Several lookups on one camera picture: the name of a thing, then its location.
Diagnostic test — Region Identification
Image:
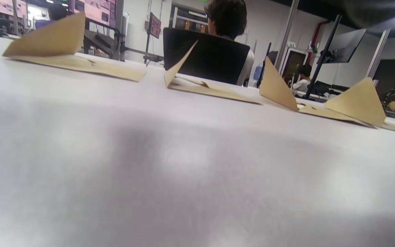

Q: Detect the brown paper envelope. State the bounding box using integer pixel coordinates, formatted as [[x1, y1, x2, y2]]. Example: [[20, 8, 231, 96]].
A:
[[2, 12, 147, 83], [259, 56, 373, 128], [324, 77, 395, 136], [163, 39, 263, 105]]

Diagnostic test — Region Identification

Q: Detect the aluminium frame post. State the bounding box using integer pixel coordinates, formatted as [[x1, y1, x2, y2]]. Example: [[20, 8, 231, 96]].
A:
[[274, 0, 301, 71], [365, 29, 392, 79], [113, 0, 127, 61]]

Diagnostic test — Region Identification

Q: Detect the small tablet screen on stand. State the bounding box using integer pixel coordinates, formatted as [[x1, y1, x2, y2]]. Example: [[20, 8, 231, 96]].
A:
[[149, 13, 162, 39]]

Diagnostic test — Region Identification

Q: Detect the person's left hand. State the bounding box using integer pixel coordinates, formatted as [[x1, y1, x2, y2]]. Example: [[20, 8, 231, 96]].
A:
[[343, 0, 395, 28]]

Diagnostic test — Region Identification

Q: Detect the computer monitor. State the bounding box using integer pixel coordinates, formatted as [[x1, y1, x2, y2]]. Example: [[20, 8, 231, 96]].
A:
[[69, 0, 117, 28], [0, 0, 29, 19]]

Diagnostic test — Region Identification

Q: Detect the black keyboard tray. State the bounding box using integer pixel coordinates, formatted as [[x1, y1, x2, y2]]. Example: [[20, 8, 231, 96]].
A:
[[83, 29, 117, 52]]

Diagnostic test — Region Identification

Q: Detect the black office chair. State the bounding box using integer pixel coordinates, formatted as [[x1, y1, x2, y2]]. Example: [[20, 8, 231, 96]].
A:
[[163, 27, 251, 85]]

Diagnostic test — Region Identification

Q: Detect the dark monitor on arm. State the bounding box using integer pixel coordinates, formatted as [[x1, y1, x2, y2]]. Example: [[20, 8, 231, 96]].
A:
[[323, 28, 368, 64]]

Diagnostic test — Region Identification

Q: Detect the black monitor pole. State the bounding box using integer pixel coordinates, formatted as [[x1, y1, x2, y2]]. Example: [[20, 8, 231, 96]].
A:
[[304, 15, 343, 101]]

